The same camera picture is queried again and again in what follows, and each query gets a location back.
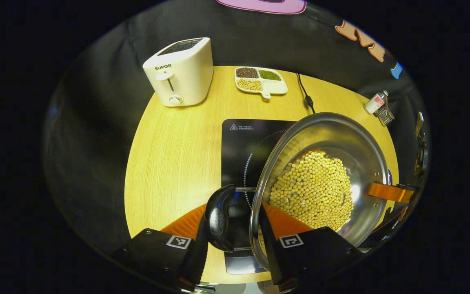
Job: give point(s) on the white divided dish with beans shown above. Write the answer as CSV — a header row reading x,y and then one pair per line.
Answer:
x,y
259,79

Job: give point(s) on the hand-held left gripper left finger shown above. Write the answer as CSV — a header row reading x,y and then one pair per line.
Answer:
x,y
194,263

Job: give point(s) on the steel pot with soybeans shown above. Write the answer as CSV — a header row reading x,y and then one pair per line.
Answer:
x,y
320,192

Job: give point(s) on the small clear utensil holder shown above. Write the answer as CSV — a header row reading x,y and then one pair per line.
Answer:
x,y
385,117

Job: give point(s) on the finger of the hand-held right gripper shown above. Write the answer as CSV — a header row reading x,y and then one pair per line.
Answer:
x,y
390,192
394,218

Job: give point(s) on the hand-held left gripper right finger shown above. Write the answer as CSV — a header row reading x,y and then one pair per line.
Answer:
x,y
273,253

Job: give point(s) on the black induction cooktop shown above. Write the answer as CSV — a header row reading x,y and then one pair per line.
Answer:
x,y
243,151

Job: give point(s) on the white toaster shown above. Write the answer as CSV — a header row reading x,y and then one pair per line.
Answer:
x,y
182,75

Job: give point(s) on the clear bottle with pink label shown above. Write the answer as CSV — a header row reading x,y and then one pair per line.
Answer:
x,y
375,103

